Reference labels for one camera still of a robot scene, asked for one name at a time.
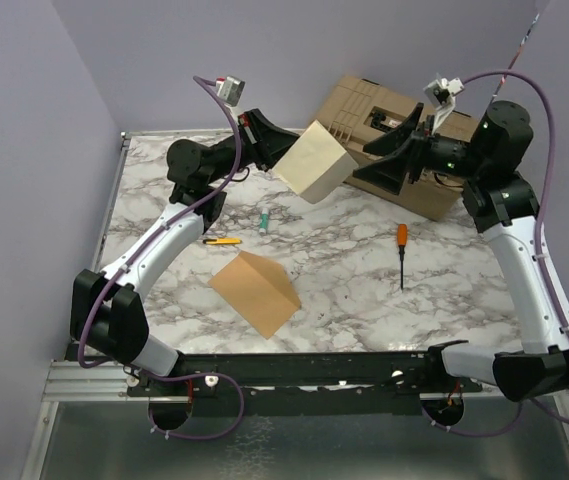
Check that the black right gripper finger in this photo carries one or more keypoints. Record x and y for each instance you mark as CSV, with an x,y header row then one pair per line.
x,y
391,173
392,136

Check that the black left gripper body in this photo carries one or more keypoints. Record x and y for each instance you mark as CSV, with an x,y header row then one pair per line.
x,y
251,147

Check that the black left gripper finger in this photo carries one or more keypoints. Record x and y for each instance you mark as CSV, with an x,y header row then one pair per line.
x,y
271,153
270,135

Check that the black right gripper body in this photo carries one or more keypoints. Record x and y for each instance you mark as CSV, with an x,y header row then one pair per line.
x,y
431,152

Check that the cream paper letter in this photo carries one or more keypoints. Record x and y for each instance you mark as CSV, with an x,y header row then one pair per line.
x,y
315,165

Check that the green white glue stick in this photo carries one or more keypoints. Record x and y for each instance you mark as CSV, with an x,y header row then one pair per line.
x,y
264,221

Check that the brown paper envelope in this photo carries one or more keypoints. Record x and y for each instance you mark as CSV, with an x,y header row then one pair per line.
x,y
259,290

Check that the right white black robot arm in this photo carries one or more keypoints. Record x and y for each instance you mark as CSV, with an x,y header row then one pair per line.
x,y
506,213

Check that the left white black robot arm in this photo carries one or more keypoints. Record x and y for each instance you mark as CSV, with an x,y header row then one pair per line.
x,y
107,312

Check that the tan plastic tool case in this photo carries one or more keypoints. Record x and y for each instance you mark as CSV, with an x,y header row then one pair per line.
x,y
359,113

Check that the yellow utility knife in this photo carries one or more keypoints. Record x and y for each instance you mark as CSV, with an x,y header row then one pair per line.
x,y
222,241

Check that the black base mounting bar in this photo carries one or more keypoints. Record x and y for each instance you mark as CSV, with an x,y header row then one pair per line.
x,y
304,384

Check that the metal sheet front shelf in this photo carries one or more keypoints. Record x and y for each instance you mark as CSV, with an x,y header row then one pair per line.
x,y
304,445

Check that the orange handled screwdriver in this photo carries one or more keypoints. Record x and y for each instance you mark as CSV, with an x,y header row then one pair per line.
x,y
401,239

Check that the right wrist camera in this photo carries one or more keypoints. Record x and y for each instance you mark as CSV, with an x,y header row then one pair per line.
x,y
442,94

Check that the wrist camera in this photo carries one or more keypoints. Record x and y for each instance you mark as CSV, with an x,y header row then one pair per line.
x,y
442,94
229,89

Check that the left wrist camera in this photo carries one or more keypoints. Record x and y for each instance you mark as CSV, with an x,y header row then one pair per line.
x,y
229,89

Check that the aluminium table frame rail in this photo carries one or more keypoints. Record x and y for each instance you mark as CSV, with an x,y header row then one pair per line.
x,y
183,308

